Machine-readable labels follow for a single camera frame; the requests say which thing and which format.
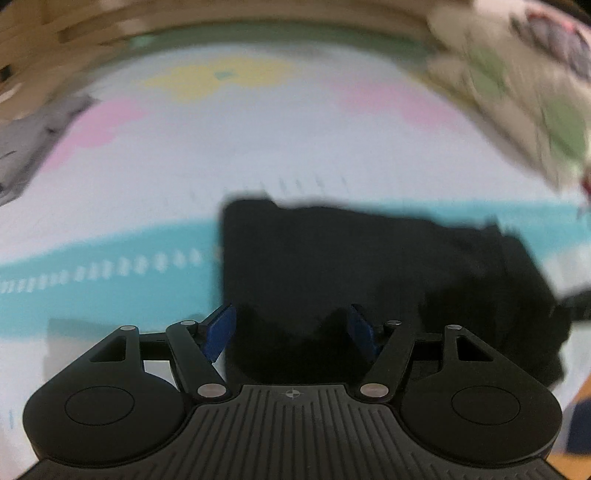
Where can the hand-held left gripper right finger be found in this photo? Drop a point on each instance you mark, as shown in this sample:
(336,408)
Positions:
(362,334)

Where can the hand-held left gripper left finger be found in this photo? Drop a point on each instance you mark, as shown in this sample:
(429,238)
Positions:
(219,334)

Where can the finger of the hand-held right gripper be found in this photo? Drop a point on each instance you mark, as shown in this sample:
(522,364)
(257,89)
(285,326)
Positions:
(579,304)

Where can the black pants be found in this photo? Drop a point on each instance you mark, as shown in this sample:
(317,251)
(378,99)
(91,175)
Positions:
(346,258)

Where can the pastel printed blanket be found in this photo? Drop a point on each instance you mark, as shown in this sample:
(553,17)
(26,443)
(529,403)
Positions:
(277,138)

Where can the floral quilt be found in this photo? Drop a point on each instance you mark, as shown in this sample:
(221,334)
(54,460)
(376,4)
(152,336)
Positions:
(521,69)

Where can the grey folded garment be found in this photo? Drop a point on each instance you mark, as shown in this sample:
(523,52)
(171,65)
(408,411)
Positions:
(32,138)

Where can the wooden headboard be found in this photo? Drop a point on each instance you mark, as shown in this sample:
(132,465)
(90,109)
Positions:
(184,18)

